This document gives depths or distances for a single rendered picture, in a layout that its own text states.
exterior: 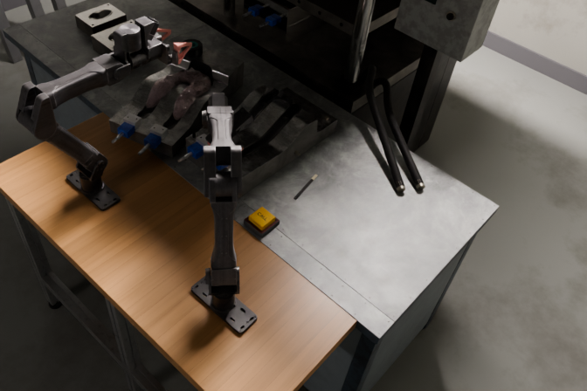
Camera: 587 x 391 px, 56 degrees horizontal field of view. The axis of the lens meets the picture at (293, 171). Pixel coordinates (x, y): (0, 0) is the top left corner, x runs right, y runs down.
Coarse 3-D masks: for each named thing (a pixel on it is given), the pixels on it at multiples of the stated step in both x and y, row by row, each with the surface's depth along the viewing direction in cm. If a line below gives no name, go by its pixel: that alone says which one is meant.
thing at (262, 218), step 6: (258, 210) 174; (264, 210) 174; (252, 216) 172; (258, 216) 172; (264, 216) 172; (270, 216) 173; (252, 222) 172; (258, 222) 171; (264, 222) 171; (270, 222) 172; (264, 228) 171
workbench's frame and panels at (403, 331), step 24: (24, 48) 229; (48, 72) 224; (72, 120) 247; (456, 264) 207; (432, 288) 193; (408, 312) 181; (432, 312) 233; (360, 336) 168; (384, 336) 170; (408, 336) 215; (336, 360) 186; (360, 360) 174; (384, 360) 201; (312, 384) 209; (336, 384) 194; (360, 384) 185
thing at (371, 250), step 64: (128, 0) 262; (64, 64) 223; (256, 64) 236; (256, 192) 184; (320, 192) 187; (384, 192) 190; (448, 192) 193; (320, 256) 168; (384, 256) 171; (448, 256) 173; (384, 320) 155
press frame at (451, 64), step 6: (450, 60) 287; (456, 60) 294; (450, 66) 292; (444, 72) 290; (450, 72) 298; (444, 78) 295; (450, 78) 302; (444, 84) 300; (438, 90) 298; (444, 90) 306; (438, 96) 304; (438, 102) 310; (432, 108) 308; (438, 108) 316; (432, 114) 314; (432, 120) 321; (426, 126) 317; (432, 126) 326; (426, 132) 324; (426, 138) 330; (420, 144) 328
